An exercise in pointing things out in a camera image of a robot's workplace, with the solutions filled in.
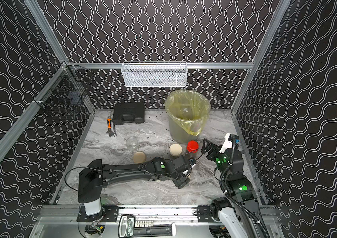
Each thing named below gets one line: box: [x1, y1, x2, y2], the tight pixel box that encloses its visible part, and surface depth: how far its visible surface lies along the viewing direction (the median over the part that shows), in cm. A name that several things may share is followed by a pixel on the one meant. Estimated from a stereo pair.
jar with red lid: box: [186, 140, 199, 154], surface depth 87 cm
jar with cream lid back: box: [168, 143, 183, 157], surface depth 92 cm
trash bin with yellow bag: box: [164, 90, 212, 145], surface depth 94 cm
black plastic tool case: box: [112, 102, 145, 126], surface depth 119 cm
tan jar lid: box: [133, 151, 146, 164], surface depth 95 cm
